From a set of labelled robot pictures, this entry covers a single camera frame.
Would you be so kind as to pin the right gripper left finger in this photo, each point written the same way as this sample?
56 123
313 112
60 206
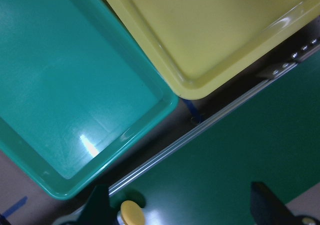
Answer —
96 211

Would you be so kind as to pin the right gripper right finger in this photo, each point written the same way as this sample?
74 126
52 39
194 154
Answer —
267 209

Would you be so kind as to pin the yellow push button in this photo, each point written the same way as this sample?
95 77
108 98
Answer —
130 213

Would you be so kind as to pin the green conveyor belt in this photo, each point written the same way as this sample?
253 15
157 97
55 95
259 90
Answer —
271 134

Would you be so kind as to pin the green plastic tray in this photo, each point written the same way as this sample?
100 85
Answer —
76 91

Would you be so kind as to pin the yellow plastic tray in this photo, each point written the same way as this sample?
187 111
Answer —
199 45

